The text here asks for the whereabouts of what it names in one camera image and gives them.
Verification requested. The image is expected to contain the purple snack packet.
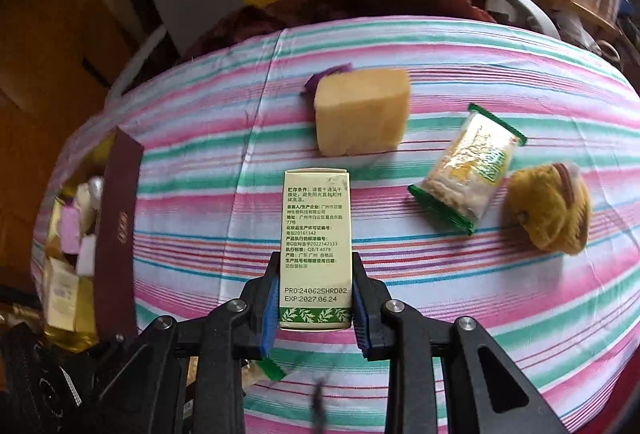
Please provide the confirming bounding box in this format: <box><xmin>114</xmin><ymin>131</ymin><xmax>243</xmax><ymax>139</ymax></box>
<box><xmin>304</xmin><ymin>62</ymin><xmax>352</xmax><ymax>96</ymax></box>

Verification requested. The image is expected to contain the white box in storage box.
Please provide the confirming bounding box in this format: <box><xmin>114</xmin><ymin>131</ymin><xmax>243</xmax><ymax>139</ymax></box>
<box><xmin>75</xmin><ymin>234</ymin><xmax>96</xmax><ymax>277</ymax></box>

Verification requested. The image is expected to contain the striped pink green bedsheet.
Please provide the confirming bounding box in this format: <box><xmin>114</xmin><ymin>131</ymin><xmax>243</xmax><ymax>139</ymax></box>
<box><xmin>32</xmin><ymin>17</ymin><xmax>639</xmax><ymax>430</ymax></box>

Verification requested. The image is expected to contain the green white carton box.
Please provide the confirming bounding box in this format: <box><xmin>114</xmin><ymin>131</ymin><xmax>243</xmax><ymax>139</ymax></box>
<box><xmin>279</xmin><ymin>168</ymin><xmax>352</xmax><ymax>331</ymax></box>

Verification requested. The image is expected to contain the yellow knitted sock bundle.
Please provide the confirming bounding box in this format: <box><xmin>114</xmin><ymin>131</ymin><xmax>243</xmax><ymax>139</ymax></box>
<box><xmin>506</xmin><ymin>162</ymin><xmax>592</xmax><ymax>255</ymax></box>

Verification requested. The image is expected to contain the pink item in box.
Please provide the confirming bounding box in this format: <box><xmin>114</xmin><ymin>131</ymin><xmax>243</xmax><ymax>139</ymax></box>
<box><xmin>58</xmin><ymin>206</ymin><xmax>82</xmax><ymax>255</ymax></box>

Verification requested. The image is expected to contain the gold maroon storage box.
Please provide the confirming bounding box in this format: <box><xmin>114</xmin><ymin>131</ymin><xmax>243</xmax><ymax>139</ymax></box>
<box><xmin>42</xmin><ymin>128</ymin><xmax>143</xmax><ymax>353</ymax></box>

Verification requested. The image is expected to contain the green rice cracker packet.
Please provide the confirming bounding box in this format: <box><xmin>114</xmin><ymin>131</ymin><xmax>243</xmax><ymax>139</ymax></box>
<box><xmin>408</xmin><ymin>104</ymin><xmax>527</xmax><ymax>236</ymax></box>

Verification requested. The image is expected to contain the dark red blanket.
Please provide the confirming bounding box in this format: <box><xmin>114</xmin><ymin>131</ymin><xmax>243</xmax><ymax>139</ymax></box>
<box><xmin>180</xmin><ymin>0</ymin><xmax>495</xmax><ymax>64</ymax></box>

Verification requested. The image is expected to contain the yellow sponge block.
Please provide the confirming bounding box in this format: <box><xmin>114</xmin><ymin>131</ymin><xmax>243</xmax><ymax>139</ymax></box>
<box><xmin>314</xmin><ymin>68</ymin><xmax>411</xmax><ymax>157</ymax></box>

